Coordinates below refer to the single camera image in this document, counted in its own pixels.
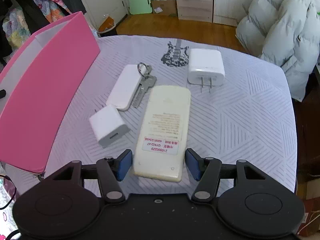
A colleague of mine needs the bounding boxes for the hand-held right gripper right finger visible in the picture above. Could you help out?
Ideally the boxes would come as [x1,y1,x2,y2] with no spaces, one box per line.
[185,148,269,202]

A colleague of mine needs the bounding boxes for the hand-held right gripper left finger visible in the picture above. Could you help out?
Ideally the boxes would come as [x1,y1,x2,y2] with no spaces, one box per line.
[44,149,133,204]

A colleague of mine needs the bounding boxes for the pink cardboard box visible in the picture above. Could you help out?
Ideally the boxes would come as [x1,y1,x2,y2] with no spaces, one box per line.
[0,11,101,174]

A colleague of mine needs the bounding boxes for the cream remote with red label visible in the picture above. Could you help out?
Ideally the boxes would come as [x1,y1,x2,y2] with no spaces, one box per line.
[132,85,192,183]

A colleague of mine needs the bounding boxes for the small white usb charger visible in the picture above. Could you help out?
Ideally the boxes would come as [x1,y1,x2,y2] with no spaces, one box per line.
[89,105,130,149]

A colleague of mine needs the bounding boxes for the grey printed tablecloth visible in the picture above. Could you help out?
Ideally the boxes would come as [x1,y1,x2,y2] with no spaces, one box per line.
[5,35,298,198]

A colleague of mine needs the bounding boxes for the white power bank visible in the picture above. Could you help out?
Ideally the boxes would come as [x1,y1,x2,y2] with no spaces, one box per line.
[106,64,142,111]

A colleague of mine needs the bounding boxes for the black hanging jacket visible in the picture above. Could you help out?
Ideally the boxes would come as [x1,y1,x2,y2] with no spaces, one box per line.
[0,0,38,64]

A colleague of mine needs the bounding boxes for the white charger with prongs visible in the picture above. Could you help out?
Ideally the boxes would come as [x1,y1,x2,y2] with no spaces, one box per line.
[187,48,226,89]

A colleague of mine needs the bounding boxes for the floral quilt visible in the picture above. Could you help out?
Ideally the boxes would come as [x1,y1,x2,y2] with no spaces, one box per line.
[2,0,73,46]

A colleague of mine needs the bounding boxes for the dark wooden desk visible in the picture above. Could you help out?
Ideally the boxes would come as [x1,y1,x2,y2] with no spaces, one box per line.
[293,66,320,178]

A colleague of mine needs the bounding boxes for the brown cardboard box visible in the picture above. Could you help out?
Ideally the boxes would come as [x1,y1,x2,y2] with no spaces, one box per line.
[296,176,320,240]

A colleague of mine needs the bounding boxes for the wooden shelf unit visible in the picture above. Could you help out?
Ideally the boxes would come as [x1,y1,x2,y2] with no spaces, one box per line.
[174,0,214,22]

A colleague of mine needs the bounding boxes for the grey puffy jacket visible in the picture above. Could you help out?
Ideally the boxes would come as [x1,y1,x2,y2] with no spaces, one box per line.
[236,0,320,102]

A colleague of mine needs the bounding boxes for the light wooden wardrobe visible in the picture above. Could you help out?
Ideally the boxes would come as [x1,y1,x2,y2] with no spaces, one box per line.
[213,0,264,27]

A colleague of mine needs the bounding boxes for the metal keys on ring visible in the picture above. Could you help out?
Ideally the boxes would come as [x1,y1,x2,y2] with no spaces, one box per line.
[130,62,158,109]

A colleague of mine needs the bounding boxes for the black cable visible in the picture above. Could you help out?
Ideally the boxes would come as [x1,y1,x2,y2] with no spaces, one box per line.
[0,173,18,211]

